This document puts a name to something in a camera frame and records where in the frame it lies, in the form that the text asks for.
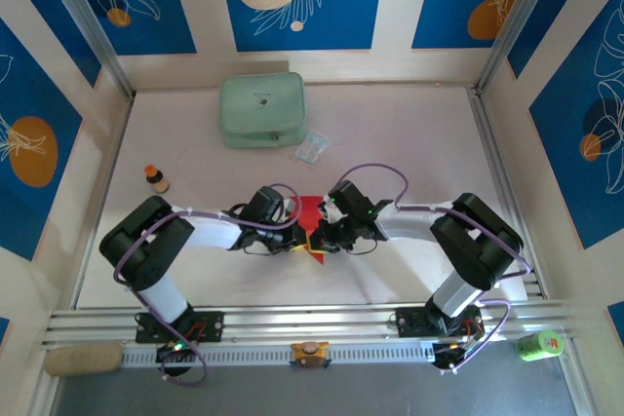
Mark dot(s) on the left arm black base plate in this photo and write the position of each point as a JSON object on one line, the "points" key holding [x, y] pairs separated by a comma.
{"points": [[209, 326]]}

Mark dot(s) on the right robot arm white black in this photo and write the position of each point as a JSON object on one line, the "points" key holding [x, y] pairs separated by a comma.
{"points": [[409, 226]]}

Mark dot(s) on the orange yellow button device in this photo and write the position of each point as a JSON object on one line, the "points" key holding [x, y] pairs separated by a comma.
{"points": [[310, 352]]}

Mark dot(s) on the red paper sheet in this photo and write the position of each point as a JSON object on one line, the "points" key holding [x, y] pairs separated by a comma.
{"points": [[308, 214]]}

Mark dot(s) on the small clear plastic packet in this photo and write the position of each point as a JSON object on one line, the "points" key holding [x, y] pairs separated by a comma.
{"points": [[313, 147]]}

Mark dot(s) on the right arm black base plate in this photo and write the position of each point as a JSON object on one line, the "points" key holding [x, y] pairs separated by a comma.
{"points": [[409, 323]]}

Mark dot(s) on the aluminium mounting rail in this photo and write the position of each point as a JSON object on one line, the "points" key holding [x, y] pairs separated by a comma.
{"points": [[292, 321]]}

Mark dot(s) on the beige foam roll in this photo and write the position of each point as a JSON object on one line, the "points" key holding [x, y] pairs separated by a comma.
{"points": [[83, 360]]}

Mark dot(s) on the aluminium side rail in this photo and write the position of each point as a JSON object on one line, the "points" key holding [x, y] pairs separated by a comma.
{"points": [[483, 119]]}

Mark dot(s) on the mint green zip pouch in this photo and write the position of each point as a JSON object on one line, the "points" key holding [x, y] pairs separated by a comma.
{"points": [[263, 109]]}

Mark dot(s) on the small brown bottle orange cap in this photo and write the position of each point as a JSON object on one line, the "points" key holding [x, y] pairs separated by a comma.
{"points": [[157, 181]]}

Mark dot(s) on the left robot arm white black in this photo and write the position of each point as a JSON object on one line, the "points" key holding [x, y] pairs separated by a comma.
{"points": [[214, 233]]}

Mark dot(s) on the green cup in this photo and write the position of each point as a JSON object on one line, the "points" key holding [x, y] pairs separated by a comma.
{"points": [[538, 346]]}

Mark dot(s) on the aluminium corner post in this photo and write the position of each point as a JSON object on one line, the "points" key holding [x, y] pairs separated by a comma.
{"points": [[519, 21], [87, 21]]}

